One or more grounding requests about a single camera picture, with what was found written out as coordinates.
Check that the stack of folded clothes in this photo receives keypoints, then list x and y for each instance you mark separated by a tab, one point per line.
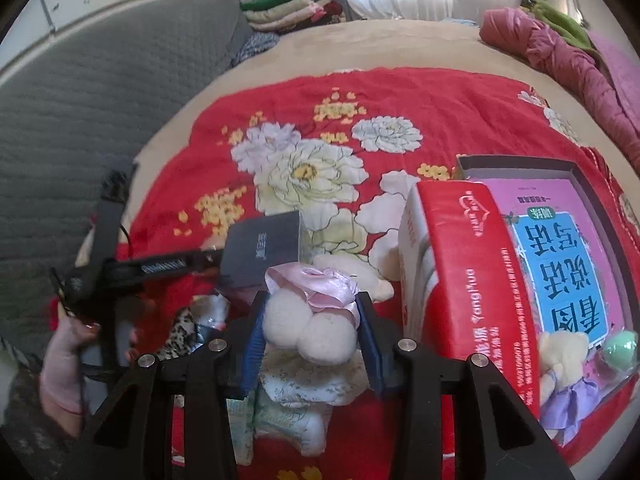
290	7

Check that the red cardboard carton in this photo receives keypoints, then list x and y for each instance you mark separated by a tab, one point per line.
465	280

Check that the person's left hand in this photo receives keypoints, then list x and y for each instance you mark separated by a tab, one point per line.
60	375

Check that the white crumpled wrapper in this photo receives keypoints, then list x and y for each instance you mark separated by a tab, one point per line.
210	310

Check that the dark shallow tray box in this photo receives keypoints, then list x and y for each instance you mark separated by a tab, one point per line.
595	180

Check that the dark pink quilt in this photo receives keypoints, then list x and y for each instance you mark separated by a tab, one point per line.
560	55

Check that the green cloth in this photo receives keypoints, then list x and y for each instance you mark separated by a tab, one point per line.
560	22

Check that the cream teddy bear purple dress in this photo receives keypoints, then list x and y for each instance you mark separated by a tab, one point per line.
565	360

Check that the beige bed sheet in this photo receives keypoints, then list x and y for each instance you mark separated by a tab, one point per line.
375	45

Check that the pink blue book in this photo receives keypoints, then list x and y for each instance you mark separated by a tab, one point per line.
565	260

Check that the green ball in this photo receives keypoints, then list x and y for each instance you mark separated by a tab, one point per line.
620	352

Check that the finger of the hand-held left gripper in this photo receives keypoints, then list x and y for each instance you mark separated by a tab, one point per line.
175	265

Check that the red floral blanket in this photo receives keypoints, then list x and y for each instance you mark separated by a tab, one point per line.
440	110

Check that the light pink quilted blanket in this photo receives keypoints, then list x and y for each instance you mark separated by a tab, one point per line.
617	65

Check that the cream teddy bear pink dress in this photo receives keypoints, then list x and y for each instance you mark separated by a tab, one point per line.
300	320

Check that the white floral cloth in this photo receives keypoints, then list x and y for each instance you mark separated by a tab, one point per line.
310	390

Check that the light blue cloth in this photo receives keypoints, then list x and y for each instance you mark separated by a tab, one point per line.
460	21

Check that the grey quilted cover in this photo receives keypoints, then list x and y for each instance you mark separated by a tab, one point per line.
100	110

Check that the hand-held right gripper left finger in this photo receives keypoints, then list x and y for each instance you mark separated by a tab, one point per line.
252	342

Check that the blue patterned cloth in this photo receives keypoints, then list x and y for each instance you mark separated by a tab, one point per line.
257	45

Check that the leopard print cloth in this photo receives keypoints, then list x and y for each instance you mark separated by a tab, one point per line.
179	332

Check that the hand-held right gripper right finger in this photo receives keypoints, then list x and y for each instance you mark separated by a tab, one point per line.
369	350

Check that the black cardboard box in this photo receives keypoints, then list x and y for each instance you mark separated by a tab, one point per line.
260	250

